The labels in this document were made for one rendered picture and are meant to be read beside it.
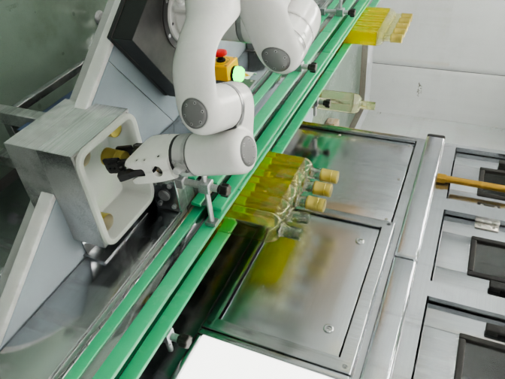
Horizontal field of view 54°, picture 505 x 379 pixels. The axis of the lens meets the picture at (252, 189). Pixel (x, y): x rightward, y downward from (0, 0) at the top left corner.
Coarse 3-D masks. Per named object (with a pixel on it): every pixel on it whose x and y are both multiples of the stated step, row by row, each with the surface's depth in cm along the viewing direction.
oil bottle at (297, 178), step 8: (256, 168) 128; (264, 168) 128; (272, 168) 128; (280, 168) 127; (288, 168) 127; (256, 176) 127; (264, 176) 126; (272, 176) 125; (280, 176) 125; (288, 176) 125; (296, 176) 124; (304, 176) 125; (296, 184) 123
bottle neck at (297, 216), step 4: (292, 212) 116; (296, 212) 116; (300, 212) 116; (304, 212) 116; (292, 216) 116; (296, 216) 116; (300, 216) 115; (304, 216) 115; (308, 216) 115; (292, 220) 116; (296, 220) 116; (300, 220) 115; (304, 220) 115; (308, 220) 117; (304, 224) 116; (308, 224) 116
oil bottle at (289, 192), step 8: (248, 184) 124; (256, 184) 123; (264, 184) 123; (272, 184) 123; (280, 184) 123; (288, 184) 122; (256, 192) 122; (264, 192) 121; (272, 192) 121; (280, 192) 120; (288, 192) 120; (296, 192) 121; (288, 200) 119
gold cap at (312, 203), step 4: (308, 196) 120; (312, 196) 120; (308, 200) 119; (312, 200) 119; (316, 200) 119; (320, 200) 118; (324, 200) 118; (308, 204) 119; (312, 204) 119; (316, 204) 118; (320, 204) 118; (324, 204) 119; (308, 208) 120; (312, 208) 119; (316, 208) 119; (320, 208) 118; (324, 208) 120
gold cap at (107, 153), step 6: (102, 150) 94; (108, 150) 93; (114, 150) 93; (120, 150) 93; (102, 156) 93; (108, 156) 93; (114, 156) 92; (120, 156) 92; (126, 156) 94; (102, 162) 94
